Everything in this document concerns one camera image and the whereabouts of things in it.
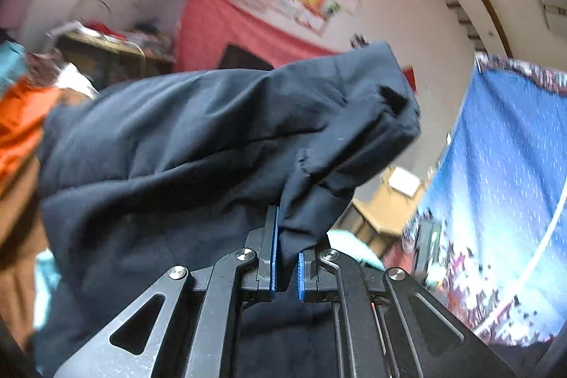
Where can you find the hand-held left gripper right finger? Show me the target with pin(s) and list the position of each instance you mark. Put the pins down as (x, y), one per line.
(303, 276)

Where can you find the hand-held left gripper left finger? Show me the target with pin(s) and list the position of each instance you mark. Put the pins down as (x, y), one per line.
(270, 254)

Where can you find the dark navy jacket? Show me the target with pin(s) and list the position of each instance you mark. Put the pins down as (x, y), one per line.
(177, 147)

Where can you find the light blue bed sheet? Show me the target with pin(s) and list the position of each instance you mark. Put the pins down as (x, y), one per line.
(354, 247)

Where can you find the black device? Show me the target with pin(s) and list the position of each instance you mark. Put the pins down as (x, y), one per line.
(427, 238)

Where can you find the white board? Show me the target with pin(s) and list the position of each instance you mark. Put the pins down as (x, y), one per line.
(404, 181)

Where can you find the black office chair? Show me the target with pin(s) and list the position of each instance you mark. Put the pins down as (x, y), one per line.
(243, 58)

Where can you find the blue printed cloth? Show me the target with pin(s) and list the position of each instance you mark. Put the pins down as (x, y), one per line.
(500, 165)

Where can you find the white rod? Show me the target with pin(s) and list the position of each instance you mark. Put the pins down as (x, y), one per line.
(538, 254)

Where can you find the brown blanket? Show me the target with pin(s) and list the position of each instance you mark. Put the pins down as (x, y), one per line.
(17, 254)

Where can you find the cluttered wooden desk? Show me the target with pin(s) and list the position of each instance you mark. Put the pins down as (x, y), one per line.
(110, 54)

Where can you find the orange cloth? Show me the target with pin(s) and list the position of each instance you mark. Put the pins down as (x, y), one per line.
(22, 125)

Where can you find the small red wall paper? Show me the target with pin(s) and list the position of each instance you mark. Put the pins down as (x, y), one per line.
(410, 79)

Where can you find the dark wall decoration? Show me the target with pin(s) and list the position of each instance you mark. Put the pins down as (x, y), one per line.
(358, 40)

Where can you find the red checked wall cloth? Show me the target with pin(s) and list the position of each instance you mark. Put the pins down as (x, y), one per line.
(208, 23)

